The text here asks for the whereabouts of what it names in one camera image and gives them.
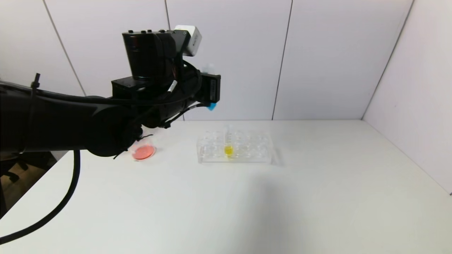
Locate test tube with blue pigment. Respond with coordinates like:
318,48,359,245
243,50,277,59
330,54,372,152
202,63,217,111

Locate test tube with yellow pigment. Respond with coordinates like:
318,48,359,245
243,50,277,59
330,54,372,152
224,124,234,160

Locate clear acrylic test tube rack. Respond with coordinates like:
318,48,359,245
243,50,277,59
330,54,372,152
197,129,274,165

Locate clear plastic beaker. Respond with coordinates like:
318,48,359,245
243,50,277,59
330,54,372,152
129,141,156,162

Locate black camera cable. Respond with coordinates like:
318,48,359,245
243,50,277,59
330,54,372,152
134,60,202,106

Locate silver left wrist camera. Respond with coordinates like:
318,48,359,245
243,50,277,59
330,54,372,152
174,24,203,57

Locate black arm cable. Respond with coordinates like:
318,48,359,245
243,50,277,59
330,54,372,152
0,150,81,245

